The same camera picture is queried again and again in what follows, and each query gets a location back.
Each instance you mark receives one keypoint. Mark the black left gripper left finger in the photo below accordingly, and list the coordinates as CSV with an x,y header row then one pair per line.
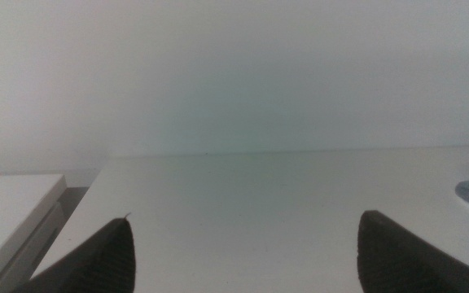
x,y
104,264

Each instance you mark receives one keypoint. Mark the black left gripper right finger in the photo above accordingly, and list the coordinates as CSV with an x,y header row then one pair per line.
x,y
397,260

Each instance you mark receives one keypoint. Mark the white side table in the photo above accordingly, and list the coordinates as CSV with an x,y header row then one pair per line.
x,y
10,211

